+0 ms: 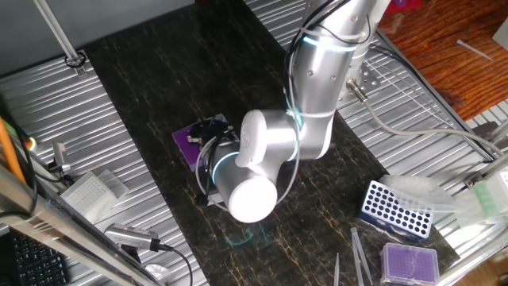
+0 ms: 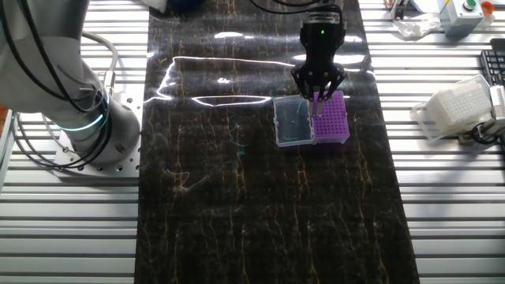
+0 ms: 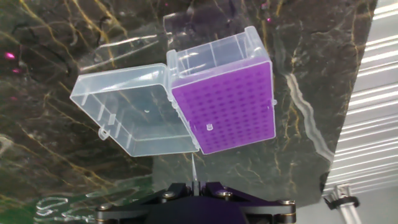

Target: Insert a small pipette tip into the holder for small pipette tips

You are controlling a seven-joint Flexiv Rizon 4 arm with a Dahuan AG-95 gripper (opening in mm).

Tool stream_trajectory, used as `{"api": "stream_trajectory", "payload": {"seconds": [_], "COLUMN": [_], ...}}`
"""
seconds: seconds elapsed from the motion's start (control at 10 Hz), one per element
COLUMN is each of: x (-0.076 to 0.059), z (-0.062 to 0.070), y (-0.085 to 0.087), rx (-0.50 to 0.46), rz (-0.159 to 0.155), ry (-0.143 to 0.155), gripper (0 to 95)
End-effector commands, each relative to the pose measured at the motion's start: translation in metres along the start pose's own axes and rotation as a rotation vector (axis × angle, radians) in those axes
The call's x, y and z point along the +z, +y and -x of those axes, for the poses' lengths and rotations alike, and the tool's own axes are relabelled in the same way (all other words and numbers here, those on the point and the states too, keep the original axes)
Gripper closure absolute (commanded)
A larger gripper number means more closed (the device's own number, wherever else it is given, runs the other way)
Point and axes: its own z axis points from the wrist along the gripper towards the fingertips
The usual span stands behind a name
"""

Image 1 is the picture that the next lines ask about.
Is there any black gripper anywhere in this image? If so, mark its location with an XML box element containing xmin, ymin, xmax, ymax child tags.
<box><xmin>187</xmin><ymin>118</ymin><xmax>236</xmax><ymax>149</ymax></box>

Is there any purple pipette tip holder box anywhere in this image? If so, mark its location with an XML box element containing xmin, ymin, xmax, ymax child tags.
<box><xmin>171</xmin><ymin>114</ymin><xmax>239</xmax><ymax>172</ymax></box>

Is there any white pipette tip box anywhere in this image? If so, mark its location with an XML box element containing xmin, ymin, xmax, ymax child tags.
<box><xmin>59</xmin><ymin>168</ymin><xmax>131</xmax><ymax>225</ymax></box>

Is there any closed purple pipette tip box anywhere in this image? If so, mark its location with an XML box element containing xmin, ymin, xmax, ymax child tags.
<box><xmin>379</xmin><ymin>242</ymin><xmax>441</xmax><ymax>286</ymax></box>

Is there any long clear pipette tip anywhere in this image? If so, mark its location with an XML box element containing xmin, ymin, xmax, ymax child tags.
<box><xmin>455</xmin><ymin>38</ymin><xmax>495</xmax><ymax>62</ymax></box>

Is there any green pipette tip box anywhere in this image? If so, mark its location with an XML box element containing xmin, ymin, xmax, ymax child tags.
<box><xmin>456</xmin><ymin>164</ymin><xmax>508</xmax><ymax>230</ymax></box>

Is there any dark marble pattern mat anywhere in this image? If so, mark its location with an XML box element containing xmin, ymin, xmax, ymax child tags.
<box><xmin>83</xmin><ymin>0</ymin><xmax>462</xmax><ymax>286</ymax></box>

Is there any orange rod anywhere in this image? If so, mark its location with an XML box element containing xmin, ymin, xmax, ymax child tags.
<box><xmin>0</xmin><ymin>116</ymin><xmax>27</xmax><ymax>184</ymax></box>

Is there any black keyboard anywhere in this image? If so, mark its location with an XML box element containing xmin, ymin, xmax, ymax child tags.
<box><xmin>7</xmin><ymin>232</ymin><xmax>71</xmax><ymax>286</ymax></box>

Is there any dark blue object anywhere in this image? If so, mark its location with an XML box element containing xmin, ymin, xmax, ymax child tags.
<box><xmin>358</xmin><ymin>179</ymin><xmax>434</xmax><ymax>242</ymax></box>

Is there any red plastic object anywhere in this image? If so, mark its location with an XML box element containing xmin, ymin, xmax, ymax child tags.
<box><xmin>387</xmin><ymin>0</ymin><xmax>422</xmax><ymax>14</ymax></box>

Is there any dark flat device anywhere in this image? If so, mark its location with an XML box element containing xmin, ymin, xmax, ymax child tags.
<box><xmin>470</xmin><ymin>121</ymin><xmax>501</xmax><ymax>138</ymax></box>

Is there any grey flat object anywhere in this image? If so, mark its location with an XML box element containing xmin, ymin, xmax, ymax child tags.
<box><xmin>492</xmin><ymin>19</ymin><xmax>508</xmax><ymax>51</ymax></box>

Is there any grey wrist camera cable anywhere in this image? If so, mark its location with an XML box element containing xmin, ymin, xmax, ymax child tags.
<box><xmin>194</xmin><ymin>51</ymin><xmax>302</xmax><ymax>211</ymax></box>

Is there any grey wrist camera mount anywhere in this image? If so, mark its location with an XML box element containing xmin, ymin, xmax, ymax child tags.
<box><xmin>206</xmin><ymin>189</ymin><xmax>225</xmax><ymax>207</ymax></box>

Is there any silver ridged camera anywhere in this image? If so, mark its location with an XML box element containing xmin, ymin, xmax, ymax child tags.
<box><xmin>103</xmin><ymin>222</ymin><xmax>163</xmax><ymax>265</ymax></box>

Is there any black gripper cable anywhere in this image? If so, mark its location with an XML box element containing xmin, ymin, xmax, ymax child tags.
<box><xmin>284</xmin><ymin>0</ymin><xmax>372</xmax><ymax>92</ymax></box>

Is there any grey metal clamp bracket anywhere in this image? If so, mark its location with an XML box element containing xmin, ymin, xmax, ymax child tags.
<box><xmin>52</xmin><ymin>141</ymin><xmax>72</xmax><ymax>174</ymax></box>

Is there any black camera cable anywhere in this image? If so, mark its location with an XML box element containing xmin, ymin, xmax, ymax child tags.
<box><xmin>157</xmin><ymin>242</ymin><xmax>194</xmax><ymax>286</ymax></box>

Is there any black cable loop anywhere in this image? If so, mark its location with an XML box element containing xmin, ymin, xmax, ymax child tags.
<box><xmin>37</xmin><ymin>160</ymin><xmax>76</xmax><ymax>186</ymax></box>

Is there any black ring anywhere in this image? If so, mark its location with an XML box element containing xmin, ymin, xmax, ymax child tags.
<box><xmin>64</xmin><ymin>51</ymin><xmax>87</xmax><ymax>69</ymax></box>

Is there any wrapped metal frame bar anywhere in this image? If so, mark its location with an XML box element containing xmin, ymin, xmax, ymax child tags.
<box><xmin>0</xmin><ymin>163</ymin><xmax>166</xmax><ymax>286</ymax></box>

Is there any silver camera pole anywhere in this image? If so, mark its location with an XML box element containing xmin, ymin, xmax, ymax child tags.
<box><xmin>33</xmin><ymin>0</ymin><xmax>88</xmax><ymax>77</ymax></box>

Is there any thick black cable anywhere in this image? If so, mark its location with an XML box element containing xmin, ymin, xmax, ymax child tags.
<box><xmin>0</xmin><ymin>93</ymin><xmax>39</xmax><ymax>219</ymax></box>

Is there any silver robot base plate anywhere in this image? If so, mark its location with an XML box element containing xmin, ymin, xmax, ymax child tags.
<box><xmin>337</xmin><ymin>59</ymin><xmax>382</xmax><ymax>110</ymax></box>

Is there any grey hose cable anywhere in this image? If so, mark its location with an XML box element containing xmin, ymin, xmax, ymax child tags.
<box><xmin>345</xmin><ymin>78</ymin><xmax>507</xmax><ymax>157</ymax></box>

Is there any aluminium frame rail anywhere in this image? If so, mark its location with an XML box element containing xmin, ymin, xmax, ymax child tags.
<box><xmin>463</xmin><ymin>153</ymin><xmax>508</xmax><ymax>190</ymax></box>

